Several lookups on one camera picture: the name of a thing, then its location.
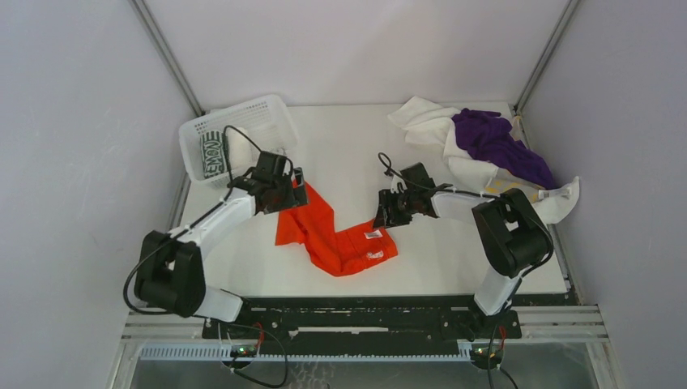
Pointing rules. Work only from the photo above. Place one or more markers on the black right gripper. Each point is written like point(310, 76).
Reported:
point(388, 216)

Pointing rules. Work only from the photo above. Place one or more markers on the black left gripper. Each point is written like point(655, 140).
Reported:
point(297, 195)

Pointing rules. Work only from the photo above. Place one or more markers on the orange towel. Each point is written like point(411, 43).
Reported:
point(338, 253)

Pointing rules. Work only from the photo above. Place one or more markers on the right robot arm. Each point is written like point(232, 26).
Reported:
point(514, 238)

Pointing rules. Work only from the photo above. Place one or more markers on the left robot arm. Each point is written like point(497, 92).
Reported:
point(169, 277)

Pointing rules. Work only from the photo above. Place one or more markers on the rolled white towel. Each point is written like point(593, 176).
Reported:
point(242, 153)

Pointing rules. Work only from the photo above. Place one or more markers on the white plastic basket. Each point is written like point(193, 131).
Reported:
point(266, 120)

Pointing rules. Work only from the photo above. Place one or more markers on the large white towel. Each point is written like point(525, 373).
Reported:
point(473, 175)

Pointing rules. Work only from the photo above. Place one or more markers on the small white towel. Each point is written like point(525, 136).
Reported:
point(424, 122)

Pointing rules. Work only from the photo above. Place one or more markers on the grey yellow patterned towel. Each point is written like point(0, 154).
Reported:
point(504, 181)

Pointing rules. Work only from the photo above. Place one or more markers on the purple towel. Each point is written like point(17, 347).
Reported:
point(485, 136)

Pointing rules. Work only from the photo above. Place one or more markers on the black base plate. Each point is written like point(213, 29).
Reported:
point(364, 324)

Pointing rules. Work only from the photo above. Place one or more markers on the white slotted cable duct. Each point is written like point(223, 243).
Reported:
point(457, 351)

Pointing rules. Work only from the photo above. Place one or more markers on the aluminium corner post left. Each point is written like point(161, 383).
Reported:
point(163, 48)

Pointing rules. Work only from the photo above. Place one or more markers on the aluminium corner post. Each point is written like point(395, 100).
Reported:
point(163, 48)
point(550, 48)

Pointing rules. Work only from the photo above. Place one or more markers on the aluminium corner post right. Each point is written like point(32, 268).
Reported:
point(550, 48)

